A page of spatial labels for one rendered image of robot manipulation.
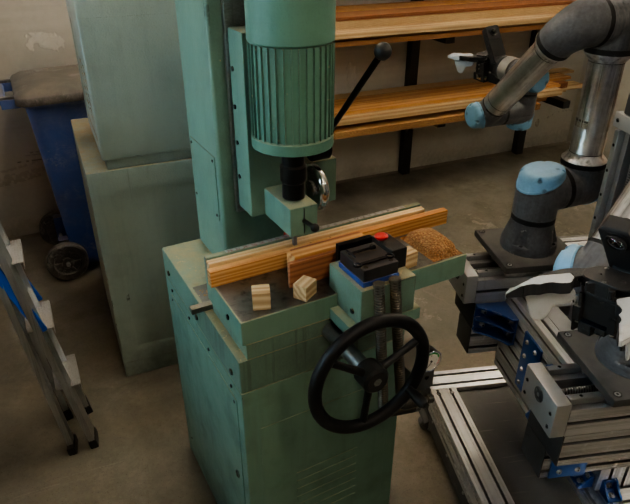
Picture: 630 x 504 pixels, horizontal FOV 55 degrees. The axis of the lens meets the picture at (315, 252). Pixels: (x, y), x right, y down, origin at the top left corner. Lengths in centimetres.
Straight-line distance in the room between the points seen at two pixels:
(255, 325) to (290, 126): 41
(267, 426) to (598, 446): 73
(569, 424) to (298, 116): 84
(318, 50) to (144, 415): 161
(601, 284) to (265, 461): 98
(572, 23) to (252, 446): 122
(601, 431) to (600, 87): 82
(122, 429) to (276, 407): 103
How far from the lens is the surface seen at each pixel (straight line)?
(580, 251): 108
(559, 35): 160
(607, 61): 168
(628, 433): 150
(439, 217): 165
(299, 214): 134
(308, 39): 119
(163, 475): 221
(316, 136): 125
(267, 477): 160
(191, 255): 172
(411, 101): 376
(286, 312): 130
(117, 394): 253
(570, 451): 146
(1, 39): 351
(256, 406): 142
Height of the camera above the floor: 164
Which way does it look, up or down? 30 degrees down
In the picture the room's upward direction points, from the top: straight up
